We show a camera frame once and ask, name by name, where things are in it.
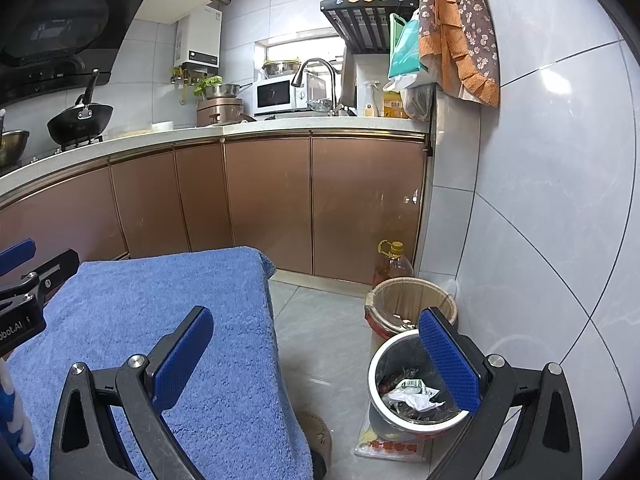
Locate white microwave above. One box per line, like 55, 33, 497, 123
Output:
252, 76, 313, 116

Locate black gas stove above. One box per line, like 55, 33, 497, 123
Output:
20, 135, 106, 166

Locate yellow capped oil bottle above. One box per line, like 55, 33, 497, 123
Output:
372, 240, 414, 288

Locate copper kitchen cabinet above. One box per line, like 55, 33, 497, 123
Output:
0, 117, 433, 286

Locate blue towel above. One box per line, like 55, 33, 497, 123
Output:
5, 246, 313, 480

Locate white water heater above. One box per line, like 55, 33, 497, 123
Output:
173, 5, 222, 73

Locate steel faucet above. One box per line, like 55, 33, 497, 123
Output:
291, 58, 343, 117

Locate white rimmed steel bin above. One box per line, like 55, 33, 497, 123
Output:
368, 329, 481, 441

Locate person's left hand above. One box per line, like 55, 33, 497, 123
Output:
0, 357, 37, 478

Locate brass wok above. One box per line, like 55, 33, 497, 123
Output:
0, 107, 31, 168

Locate black wok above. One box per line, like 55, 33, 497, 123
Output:
46, 69, 115, 146

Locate white spray bottle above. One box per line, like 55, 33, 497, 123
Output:
362, 81, 380, 118

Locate black range hood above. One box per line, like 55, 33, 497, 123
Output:
0, 0, 158, 106

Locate yellow detergent bottle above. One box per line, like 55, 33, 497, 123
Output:
382, 91, 405, 120

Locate brown slipper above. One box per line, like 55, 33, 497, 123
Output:
295, 410, 333, 478

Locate steel saucepan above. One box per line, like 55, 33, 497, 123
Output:
205, 82, 251, 101

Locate kitchen window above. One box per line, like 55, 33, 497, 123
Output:
254, 35, 346, 81

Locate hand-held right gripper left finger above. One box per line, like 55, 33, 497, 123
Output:
48, 305, 215, 480

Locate round wooden bin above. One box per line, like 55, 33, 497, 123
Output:
364, 277, 458, 341

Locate teal plastic bag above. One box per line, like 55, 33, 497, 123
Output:
387, 12, 431, 81

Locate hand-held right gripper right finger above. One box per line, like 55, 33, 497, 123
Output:
417, 306, 583, 480

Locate black dish rack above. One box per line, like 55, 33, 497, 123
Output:
320, 0, 421, 56

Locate printed clear plastic bag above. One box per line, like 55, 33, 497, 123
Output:
354, 405, 426, 461

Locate steel bowl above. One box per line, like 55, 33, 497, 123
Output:
262, 60, 301, 79

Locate brass heater pipes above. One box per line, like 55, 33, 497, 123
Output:
170, 67, 221, 103

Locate green leafy vegetable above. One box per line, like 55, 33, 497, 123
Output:
193, 76, 223, 98

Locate small white plastic bag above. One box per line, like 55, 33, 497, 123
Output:
382, 71, 426, 93

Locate orange brown floral apron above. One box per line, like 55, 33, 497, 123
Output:
417, 0, 501, 108

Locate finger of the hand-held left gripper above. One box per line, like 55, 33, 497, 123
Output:
20, 249, 81, 306
0, 239, 37, 276

